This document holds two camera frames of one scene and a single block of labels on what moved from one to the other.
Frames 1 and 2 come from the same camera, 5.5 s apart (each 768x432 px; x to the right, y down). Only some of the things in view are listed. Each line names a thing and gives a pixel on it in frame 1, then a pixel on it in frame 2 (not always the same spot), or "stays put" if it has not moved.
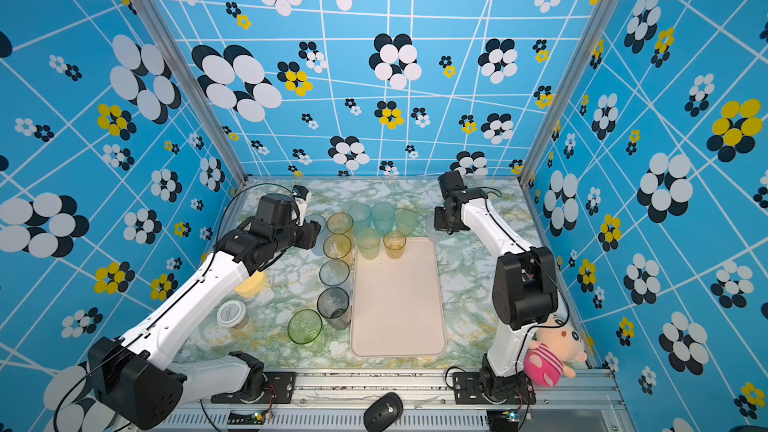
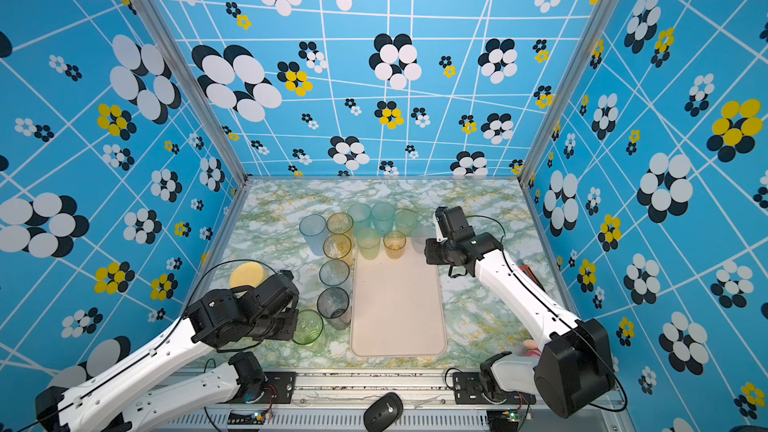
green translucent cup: [306, 327] stays put
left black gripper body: [305, 236] -> [277, 327]
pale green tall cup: [369, 240] stays put
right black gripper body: [442, 221] -> [440, 253]
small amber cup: [394, 242] stays put
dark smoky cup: [333, 305] stays put
